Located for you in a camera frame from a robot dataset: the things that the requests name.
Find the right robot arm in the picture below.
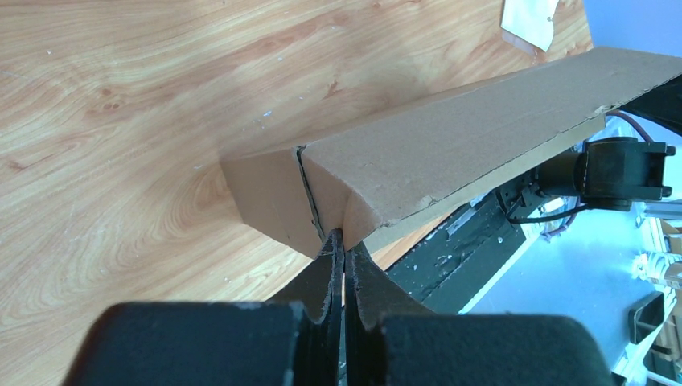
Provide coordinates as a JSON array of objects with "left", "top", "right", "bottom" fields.
[{"left": 495, "top": 77, "right": 681, "bottom": 224}]

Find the large brown cardboard box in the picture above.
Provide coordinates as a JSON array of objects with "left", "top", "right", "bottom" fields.
[{"left": 220, "top": 47, "right": 681, "bottom": 257}]

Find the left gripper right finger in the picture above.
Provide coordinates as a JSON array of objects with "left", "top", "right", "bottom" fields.
[{"left": 345, "top": 244, "right": 613, "bottom": 385}]

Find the clear plastic packet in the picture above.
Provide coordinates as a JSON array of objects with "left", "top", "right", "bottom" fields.
[{"left": 500, "top": 0, "right": 559, "bottom": 54}]

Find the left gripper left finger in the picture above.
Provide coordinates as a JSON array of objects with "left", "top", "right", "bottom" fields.
[{"left": 64, "top": 229, "right": 343, "bottom": 385}]

